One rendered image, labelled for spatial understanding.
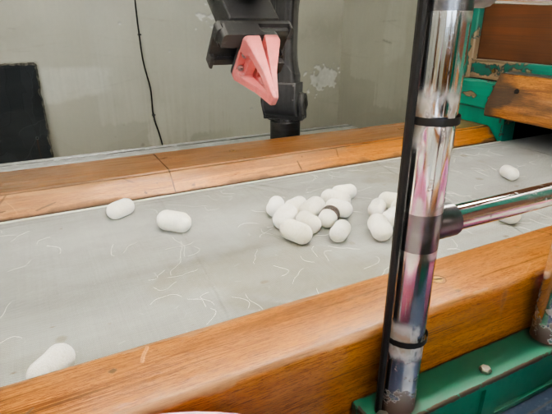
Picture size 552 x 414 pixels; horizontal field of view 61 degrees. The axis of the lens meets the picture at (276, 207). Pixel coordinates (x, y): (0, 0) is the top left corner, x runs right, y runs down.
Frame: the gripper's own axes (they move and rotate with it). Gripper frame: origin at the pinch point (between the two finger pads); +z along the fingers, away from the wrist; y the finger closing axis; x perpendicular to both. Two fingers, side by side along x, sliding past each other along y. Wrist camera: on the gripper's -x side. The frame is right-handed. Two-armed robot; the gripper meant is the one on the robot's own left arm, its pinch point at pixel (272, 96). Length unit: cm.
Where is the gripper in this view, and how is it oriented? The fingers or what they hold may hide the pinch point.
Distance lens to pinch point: 57.3
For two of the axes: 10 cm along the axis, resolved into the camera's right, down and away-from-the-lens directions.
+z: 3.4, 8.6, -3.9
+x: -3.0, 4.9, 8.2
